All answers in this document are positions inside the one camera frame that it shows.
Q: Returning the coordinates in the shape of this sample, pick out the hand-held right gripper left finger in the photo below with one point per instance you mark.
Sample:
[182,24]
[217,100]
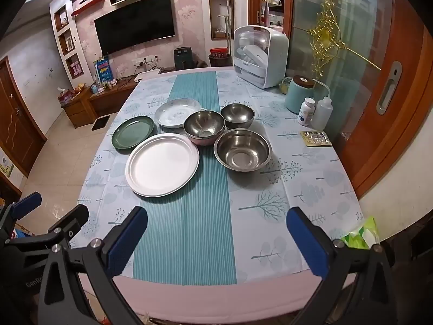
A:
[130,237]

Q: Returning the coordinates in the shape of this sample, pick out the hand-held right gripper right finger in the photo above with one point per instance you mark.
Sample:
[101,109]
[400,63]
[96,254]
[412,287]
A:
[306,243]

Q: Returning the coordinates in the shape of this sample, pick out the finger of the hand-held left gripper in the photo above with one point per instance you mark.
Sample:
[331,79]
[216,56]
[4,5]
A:
[28,201]
[72,221]

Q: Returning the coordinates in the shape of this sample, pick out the large white plate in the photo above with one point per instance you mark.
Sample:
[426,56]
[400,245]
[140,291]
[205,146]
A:
[160,166]

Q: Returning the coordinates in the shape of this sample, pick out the green plate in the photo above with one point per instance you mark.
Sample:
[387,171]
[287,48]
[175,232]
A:
[132,133]

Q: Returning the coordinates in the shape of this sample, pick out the large steel bowl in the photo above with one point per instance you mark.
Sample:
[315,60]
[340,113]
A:
[242,149]

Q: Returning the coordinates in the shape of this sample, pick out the white floral plate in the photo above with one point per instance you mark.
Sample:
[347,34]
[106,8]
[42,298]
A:
[174,111]

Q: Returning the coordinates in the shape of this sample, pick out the pink-sided steel bowl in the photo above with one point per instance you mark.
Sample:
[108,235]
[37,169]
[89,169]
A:
[203,125]

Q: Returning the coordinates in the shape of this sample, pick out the small steel bowl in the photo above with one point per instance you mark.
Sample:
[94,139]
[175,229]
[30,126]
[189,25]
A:
[236,113]

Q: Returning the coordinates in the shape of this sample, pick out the green tissue packet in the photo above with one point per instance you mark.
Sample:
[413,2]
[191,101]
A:
[362,233]

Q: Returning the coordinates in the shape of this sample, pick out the teal striped table runner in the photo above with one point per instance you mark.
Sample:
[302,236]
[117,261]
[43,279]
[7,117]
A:
[189,226]

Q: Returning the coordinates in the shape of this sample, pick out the tree print tablecloth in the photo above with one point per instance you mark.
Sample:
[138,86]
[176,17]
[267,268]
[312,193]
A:
[291,182]

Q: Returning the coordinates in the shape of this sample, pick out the brown wooden door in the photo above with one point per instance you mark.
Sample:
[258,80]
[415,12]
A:
[17,125]

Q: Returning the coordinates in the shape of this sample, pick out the pink table cover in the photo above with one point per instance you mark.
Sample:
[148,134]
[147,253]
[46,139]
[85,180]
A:
[220,298]

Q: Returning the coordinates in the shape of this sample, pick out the black floor mat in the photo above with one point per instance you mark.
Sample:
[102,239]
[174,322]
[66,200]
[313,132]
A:
[100,123]

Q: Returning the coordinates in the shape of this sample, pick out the wooden television cabinet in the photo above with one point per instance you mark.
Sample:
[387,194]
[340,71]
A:
[81,108]

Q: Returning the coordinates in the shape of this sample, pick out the red tissue box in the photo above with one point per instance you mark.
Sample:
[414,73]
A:
[66,97]

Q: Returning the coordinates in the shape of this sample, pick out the clear squeeze bottle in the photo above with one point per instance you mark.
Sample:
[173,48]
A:
[320,115]

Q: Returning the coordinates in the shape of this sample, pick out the white pill bottle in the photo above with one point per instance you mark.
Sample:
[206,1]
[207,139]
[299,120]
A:
[306,113]

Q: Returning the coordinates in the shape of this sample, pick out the teal canister with brown lid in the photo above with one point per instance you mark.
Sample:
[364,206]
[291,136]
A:
[297,96]

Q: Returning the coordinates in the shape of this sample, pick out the blue printed box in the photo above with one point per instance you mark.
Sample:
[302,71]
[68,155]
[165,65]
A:
[103,69]

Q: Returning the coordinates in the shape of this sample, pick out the yellow jar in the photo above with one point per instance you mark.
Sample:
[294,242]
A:
[284,86]

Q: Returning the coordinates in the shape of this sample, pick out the white flat box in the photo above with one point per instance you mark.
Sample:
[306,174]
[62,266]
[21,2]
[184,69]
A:
[147,74]

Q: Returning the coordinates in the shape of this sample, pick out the white dish steriliser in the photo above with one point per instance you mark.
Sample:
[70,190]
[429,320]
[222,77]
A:
[277,61]

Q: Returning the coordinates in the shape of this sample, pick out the black air fryer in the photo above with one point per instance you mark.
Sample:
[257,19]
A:
[183,59]

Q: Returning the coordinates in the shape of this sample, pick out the red tin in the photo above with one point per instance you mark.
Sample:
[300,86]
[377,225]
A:
[220,53]

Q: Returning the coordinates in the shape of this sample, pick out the black flat television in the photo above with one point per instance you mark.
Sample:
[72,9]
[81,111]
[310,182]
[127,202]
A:
[135,23]

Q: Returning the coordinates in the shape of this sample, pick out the gold hanging ornament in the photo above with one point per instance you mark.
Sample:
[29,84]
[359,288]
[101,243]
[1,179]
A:
[326,37]

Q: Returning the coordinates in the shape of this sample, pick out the red wall shelf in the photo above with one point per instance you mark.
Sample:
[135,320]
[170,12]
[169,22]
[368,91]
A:
[88,6]

